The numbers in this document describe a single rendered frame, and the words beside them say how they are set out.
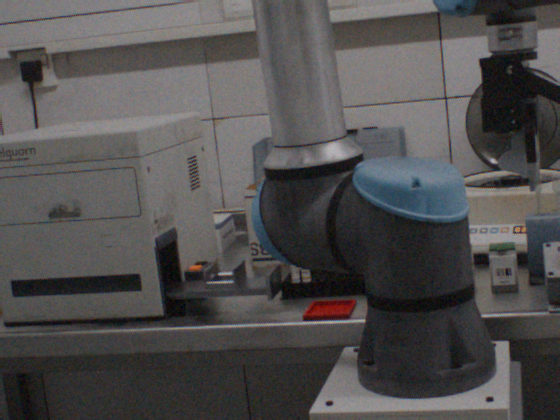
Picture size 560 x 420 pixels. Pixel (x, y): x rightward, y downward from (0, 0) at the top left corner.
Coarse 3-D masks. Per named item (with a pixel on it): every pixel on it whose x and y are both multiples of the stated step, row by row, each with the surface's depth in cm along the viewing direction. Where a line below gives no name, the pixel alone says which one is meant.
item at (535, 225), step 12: (528, 216) 134; (540, 216) 133; (552, 216) 132; (528, 228) 132; (540, 228) 132; (552, 228) 131; (528, 240) 133; (540, 240) 132; (552, 240) 132; (528, 252) 133; (540, 252) 133; (528, 264) 133; (540, 264) 133; (540, 276) 133
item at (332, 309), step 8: (312, 304) 131; (320, 304) 132; (328, 304) 132; (336, 304) 131; (344, 304) 131; (352, 304) 129; (312, 312) 129; (320, 312) 128; (328, 312) 128; (336, 312) 128; (344, 312) 127; (352, 312) 127
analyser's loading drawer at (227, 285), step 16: (208, 272) 134; (240, 272) 134; (272, 272) 132; (176, 288) 136; (192, 288) 135; (208, 288) 133; (224, 288) 132; (240, 288) 132; (256, 288) 131; (272, 288) 131
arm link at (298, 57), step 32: (256, 0) 95; (288, 0) 93; (320, 0) 95; (256, 32) 97; (288, 32) 94; (320, 32) 95; (288, 64) 94; (320, 64) 95; (288, 96) 95; (320, 96) 95; (288, 128) 96; (320, 128) 96; (288, 160) 96; (320, 160) 95; (352, 160) 97; (288, 192) 96; (320, 192) 95; (256, 224) 101; (288, 224) 97; (320, 224) 94; (288, 256) 100; (320, 256) 96
